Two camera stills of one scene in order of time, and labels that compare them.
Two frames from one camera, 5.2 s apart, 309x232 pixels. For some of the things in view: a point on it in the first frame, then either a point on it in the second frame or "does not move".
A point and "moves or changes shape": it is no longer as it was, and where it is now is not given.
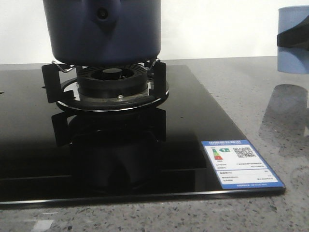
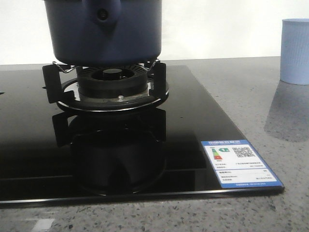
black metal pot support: (61, 86) does not move
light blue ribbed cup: (293, 60) moves or changes shape
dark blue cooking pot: (104, 32) does not move
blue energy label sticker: (238, 165) does not move
